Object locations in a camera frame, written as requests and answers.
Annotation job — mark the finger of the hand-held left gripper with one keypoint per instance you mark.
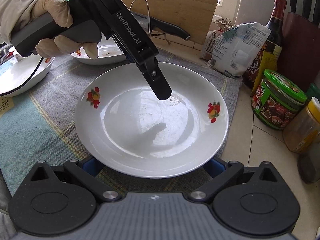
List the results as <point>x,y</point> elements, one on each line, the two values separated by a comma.
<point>160,85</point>

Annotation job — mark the dark soy sauce bottle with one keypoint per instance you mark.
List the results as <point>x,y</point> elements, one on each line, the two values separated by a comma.
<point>275,22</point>

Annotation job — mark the green lid sauce jar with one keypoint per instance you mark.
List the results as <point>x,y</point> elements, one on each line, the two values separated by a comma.
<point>277,105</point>

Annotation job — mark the teal binder clip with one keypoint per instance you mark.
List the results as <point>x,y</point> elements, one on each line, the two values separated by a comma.
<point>230,33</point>

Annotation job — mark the yellow lid spice jar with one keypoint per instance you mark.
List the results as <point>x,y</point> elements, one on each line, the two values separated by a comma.
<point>302,130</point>

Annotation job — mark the dark red knife block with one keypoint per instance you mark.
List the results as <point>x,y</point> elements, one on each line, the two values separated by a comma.
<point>300,55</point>

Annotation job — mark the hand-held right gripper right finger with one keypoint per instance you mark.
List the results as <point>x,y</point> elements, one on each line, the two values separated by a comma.
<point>215,167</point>

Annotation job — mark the person's left hand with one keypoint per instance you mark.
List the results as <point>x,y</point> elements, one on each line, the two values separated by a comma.
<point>55,5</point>

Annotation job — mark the green cap container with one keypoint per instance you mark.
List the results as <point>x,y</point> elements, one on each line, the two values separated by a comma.
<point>313,91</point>

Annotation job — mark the metal binder clip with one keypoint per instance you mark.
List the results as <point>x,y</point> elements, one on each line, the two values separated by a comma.
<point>225,23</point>

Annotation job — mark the white plate fruit print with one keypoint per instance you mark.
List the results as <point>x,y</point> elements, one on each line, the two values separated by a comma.
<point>150,135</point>
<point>15,75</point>
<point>112,57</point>

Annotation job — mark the grey blue plaid cloth mat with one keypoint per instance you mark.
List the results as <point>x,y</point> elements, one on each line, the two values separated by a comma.
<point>50,120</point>

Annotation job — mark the person's white jacket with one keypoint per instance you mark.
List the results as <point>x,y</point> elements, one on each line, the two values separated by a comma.
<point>3,200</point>

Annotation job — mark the person's left forearm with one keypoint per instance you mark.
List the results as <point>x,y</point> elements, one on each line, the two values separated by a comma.
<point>12,12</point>

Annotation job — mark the grey glass pepper bottle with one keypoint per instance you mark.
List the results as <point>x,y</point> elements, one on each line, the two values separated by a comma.
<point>310,162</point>

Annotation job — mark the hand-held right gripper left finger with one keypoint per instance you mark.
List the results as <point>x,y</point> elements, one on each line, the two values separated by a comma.
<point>91,166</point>

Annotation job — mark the white orange paper food bag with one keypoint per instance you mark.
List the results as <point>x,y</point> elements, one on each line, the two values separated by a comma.
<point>207,45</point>

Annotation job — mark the clear white plastic food bag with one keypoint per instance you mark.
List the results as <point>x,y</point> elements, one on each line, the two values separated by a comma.
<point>235,52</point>

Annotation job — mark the wooden cutting board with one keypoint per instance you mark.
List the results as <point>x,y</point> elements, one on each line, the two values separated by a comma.
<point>175,5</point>

